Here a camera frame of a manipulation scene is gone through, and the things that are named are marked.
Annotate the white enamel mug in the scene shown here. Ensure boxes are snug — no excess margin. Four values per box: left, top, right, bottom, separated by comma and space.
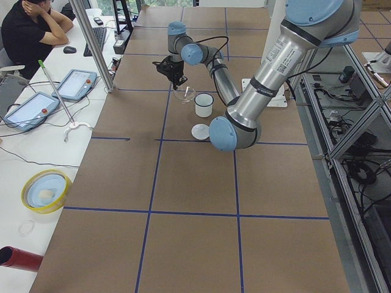
194, 93, 214, 118

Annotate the teach pendant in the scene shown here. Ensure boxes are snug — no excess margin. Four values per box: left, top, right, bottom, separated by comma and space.
4, 92, 60, 132
56, 69, 97, 102

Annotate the black computer mouse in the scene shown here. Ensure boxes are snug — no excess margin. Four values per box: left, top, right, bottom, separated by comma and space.
63, 46, 77, 54

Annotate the black keyboard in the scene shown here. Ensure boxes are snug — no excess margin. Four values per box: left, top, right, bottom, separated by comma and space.
82, 26, 108, 57

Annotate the metal rod green tip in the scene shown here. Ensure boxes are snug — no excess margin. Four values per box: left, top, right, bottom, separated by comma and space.
38, 59, 76, 126

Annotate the near teach pendant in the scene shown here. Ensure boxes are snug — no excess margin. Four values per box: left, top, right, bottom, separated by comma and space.
4, 92, 60, 132

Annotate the aluminium frame post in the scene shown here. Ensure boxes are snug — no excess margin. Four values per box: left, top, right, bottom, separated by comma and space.
69, 0, 114, 93

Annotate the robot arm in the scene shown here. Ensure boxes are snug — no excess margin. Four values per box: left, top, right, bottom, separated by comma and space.
156, 0, 362, 151

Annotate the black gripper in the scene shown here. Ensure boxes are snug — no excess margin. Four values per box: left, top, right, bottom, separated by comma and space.
163, 56, 188, 90

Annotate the red cylinder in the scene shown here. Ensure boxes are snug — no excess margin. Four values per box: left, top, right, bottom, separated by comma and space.
1, 246, 43, 272

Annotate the yellow rimmed bowl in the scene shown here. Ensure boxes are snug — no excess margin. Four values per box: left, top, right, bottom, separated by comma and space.
21, 169, 72, 214

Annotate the far teach pendant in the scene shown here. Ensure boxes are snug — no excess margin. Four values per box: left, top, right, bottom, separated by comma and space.
56, 69, 97, 102

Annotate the seated person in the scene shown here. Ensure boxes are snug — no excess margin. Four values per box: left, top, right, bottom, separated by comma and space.
1, 1, 73, 79

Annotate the brown paper table cover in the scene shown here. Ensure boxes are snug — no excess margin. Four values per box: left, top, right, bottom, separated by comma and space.
31, 7, 349, 292

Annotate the clear glass funnel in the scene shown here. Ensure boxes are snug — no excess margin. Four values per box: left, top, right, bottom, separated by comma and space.
174, 84, 196, 104

